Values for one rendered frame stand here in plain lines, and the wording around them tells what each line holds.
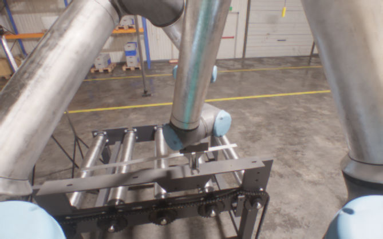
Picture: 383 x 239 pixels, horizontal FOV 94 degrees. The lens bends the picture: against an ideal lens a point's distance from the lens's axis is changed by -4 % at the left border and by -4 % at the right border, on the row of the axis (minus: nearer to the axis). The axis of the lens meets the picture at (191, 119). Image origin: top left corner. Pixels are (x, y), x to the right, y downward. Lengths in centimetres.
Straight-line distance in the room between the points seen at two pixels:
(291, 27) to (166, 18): 1145
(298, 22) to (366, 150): 1178
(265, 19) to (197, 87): 1069
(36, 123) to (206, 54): 35
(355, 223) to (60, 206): 126
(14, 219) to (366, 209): 44
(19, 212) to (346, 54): 51
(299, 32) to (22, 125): 1213
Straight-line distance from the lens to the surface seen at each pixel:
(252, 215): 151
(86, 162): 172
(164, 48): 987
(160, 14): 55
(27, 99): 44
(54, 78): 45
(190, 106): 47
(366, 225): 32
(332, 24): 38
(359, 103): 38
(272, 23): 1130
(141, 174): 107
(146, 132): 201
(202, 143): 82
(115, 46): 1005
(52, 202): 131
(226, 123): 65
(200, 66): 41
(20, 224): 32
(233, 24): 1040
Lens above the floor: 189
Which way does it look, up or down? 28 degrees down
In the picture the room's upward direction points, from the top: 1 degrees counter-clockwise
